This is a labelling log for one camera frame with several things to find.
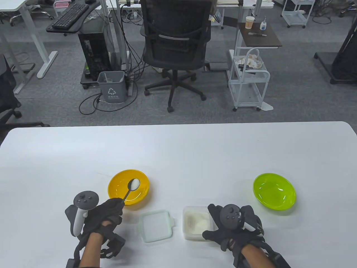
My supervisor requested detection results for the green bowl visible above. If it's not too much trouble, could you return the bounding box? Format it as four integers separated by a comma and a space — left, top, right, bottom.
253, 173, 296, 210

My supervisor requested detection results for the yellow bowl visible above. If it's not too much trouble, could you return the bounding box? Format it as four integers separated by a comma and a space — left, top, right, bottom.
108, 169, 149, 206

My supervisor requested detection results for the black cable bundle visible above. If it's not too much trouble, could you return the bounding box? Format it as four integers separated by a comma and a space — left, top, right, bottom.
79, 0, 147, 115

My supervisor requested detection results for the person's right forearm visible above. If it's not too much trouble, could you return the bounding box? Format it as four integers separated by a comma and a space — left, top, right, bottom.
240, 246, 272, 268

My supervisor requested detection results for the small white cart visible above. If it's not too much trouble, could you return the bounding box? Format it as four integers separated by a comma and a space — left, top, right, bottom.
208, 7, 225, 30

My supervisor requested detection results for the white rolling basket cart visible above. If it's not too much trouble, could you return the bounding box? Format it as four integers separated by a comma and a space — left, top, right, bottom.
227, 47, 271, 111

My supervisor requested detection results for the grey waste bin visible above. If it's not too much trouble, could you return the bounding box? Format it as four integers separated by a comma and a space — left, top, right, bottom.
97, 71, 126, 103

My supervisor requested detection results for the black and white controller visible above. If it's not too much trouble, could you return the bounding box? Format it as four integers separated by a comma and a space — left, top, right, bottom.
220, 204, 264, 238
65, 191, 99, 238

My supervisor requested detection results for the black spoon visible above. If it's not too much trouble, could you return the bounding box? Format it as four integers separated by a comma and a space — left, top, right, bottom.
123, 179, 141, 202

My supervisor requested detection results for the clear container lid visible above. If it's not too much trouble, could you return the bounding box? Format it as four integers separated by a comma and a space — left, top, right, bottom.
137, 210, 176, 243

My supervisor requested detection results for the black keyboard tray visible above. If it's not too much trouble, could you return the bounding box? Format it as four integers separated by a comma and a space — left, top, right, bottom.
46, 0, 101, 34

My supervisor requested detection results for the black keyboard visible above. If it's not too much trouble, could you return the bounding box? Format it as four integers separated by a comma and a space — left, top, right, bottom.
52, 2, 90, 30

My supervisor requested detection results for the crumpled white cloth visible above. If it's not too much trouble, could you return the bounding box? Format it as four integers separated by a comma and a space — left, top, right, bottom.
234, 54, 264, 69

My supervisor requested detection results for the black computer tower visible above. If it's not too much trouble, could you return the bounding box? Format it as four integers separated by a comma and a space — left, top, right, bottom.
78, 30, 112, 81

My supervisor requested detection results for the clear plastic sugar container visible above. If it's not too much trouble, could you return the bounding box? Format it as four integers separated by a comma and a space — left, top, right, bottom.
183, 206, 215, 240

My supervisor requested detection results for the black armchair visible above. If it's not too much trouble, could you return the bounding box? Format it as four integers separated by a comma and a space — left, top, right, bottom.
0, 54, 50, 140

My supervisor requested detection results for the person's right hand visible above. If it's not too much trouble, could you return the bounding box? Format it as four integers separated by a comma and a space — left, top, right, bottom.
202, 204, 265, 252

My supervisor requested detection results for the black equipment stand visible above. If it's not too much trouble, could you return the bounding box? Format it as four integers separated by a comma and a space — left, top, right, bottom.
314, 20, 357, 84

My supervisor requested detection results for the black mesh office chair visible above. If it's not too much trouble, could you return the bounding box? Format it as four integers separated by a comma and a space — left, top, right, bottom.
139, 0, 211, 113

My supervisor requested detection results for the person's left forearm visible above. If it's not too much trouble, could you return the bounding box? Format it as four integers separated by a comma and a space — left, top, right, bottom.
78, 231, 104, 268

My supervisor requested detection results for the dark brown side table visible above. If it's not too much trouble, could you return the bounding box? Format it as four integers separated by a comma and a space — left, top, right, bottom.
238, 22, 282, 49

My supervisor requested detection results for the white wire cart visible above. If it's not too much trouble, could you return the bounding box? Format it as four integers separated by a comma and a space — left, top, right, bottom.
281, 0, 315, 28

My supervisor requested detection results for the person's left hand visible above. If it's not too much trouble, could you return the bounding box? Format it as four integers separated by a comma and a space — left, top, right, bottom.
82, 198, 125, 235

